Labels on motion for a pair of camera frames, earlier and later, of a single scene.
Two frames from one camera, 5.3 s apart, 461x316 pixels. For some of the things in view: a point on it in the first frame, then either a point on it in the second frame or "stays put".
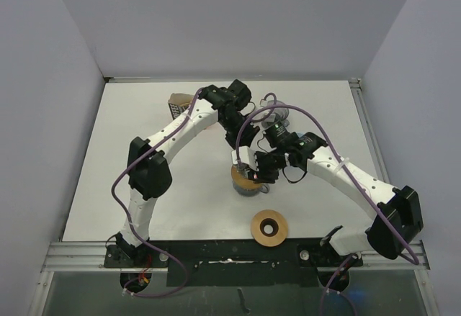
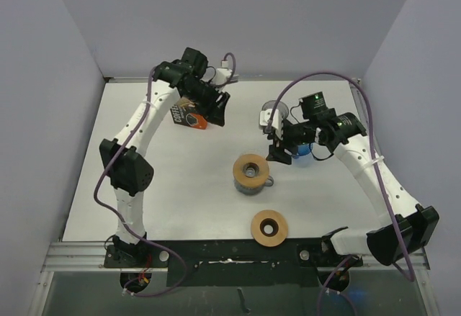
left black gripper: x=248 y=133 → x=213 y=110
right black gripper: x=263 y=175 → x=279 y=153
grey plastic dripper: x=277 y=108 stays put
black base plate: x=199 y=263 stays put
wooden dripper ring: x=273 y=218 stays put
